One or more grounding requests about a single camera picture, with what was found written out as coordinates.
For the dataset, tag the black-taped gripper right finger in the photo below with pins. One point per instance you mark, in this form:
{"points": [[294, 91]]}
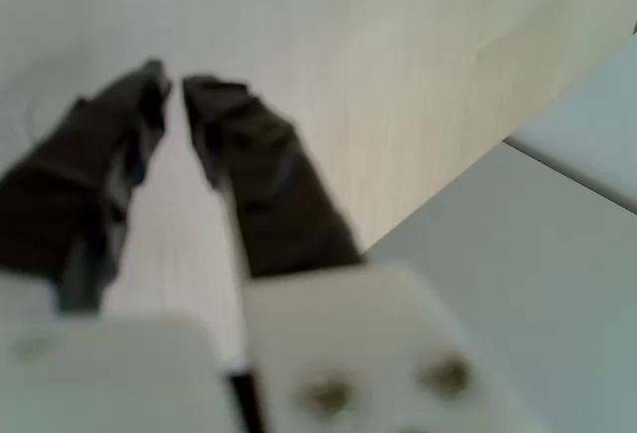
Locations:
{"points": [[269, 179]]}

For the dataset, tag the black-taped gripper left finger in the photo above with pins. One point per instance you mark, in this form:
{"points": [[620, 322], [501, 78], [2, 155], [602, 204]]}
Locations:
{"points": [[74, 179]]}

